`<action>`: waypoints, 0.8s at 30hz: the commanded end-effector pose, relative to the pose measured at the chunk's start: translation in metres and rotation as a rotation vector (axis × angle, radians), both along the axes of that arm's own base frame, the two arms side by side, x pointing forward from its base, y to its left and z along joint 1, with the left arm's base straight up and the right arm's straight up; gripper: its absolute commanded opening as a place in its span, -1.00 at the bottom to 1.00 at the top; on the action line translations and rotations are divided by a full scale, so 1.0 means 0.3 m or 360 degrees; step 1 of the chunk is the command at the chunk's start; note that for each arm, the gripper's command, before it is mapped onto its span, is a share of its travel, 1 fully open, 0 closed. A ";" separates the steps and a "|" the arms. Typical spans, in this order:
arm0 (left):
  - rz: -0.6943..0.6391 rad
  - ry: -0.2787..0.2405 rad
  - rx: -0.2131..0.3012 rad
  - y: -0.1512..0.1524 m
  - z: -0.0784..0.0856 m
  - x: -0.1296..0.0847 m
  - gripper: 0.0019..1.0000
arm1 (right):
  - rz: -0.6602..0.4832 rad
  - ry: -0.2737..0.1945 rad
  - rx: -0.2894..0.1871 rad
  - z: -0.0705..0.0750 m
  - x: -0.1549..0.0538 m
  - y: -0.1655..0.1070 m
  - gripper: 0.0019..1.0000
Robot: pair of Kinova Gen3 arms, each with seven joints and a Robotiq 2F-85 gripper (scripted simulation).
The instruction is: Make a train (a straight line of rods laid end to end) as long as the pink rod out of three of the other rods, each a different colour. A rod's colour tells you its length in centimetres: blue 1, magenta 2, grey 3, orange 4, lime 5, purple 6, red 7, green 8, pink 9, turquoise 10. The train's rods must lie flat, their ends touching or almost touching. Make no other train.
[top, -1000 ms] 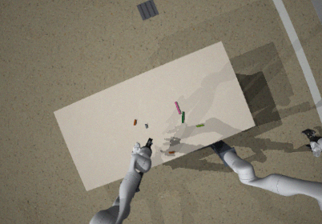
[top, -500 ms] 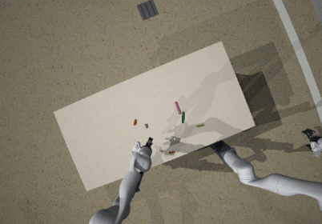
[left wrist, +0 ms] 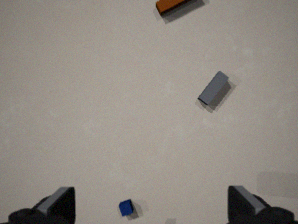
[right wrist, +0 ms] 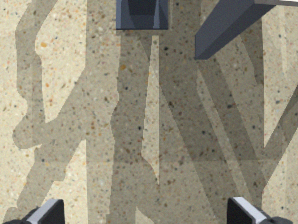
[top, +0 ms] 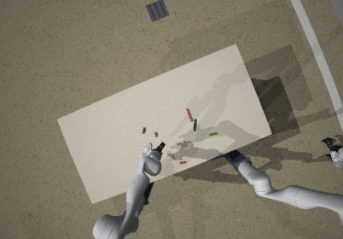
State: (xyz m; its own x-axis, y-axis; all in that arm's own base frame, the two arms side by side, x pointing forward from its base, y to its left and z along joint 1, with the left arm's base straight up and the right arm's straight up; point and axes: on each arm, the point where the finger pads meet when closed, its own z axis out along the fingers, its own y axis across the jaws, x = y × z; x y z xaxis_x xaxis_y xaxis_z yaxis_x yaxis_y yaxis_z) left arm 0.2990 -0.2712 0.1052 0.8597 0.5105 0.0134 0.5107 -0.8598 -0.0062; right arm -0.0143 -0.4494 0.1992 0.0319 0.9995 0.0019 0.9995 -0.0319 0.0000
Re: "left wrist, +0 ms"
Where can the grey rectangular block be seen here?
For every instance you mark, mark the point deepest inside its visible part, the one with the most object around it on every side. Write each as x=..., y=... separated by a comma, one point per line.
x=213, y=88

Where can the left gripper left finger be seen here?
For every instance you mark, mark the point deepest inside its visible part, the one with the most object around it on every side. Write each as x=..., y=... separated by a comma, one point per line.
x=61, y=202

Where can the small blue cube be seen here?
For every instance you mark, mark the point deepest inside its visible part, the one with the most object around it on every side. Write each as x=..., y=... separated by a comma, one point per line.
x=126, y=207

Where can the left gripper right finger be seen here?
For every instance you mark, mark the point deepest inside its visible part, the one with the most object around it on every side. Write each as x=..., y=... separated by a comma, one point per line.
x=252, y=209

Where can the orange rod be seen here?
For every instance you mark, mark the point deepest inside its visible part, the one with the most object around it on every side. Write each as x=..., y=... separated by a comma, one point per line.
x=165, y=6

